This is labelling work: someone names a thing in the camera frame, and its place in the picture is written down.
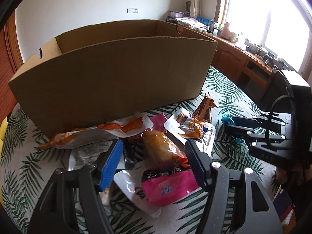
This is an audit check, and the pink bottle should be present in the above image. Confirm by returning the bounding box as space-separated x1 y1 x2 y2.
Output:
221 22 231 40

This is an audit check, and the window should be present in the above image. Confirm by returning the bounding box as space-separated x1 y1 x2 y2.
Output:
220 0 311 74

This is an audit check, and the silver printed snack pouch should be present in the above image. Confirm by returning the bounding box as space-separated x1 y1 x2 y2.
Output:
68 141 113 171

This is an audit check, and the wall light switch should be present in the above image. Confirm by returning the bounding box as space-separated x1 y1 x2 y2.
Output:
127 8 138 14

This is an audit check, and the orange foil snack wrapper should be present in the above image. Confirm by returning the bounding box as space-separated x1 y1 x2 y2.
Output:
193 92 217 123

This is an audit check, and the pink snack packet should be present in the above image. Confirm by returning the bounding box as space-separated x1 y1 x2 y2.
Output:
141 167 199 207

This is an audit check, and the bread roll clear packet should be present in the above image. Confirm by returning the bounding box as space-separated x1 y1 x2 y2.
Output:
142 130 190 170

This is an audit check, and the teal snack packet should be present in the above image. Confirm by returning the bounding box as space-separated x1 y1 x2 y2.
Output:
220 110 243 144

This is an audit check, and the white orange snack pouch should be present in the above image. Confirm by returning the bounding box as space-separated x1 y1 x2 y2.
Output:
164 108 216 156

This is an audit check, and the wooden cabinet counter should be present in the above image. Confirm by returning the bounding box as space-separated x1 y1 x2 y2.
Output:
202 32 276 101

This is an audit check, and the long orange silver snack packet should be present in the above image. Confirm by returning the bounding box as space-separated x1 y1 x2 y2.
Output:
38 113 153 150

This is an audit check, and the wooden wardrobe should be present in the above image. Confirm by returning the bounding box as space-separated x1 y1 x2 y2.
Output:
0 12 23 121

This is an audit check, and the chicken feet snack packet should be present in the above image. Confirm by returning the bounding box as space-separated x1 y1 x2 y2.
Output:
113 160 161 218

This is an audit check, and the folded floral cloth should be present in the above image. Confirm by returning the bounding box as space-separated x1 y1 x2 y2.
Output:
175 18 208 32

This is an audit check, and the brown cardboard box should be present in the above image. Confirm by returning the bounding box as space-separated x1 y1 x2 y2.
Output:
8 19 217 137

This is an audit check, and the yellow plush toy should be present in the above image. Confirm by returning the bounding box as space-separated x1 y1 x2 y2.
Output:
0 117 8 206

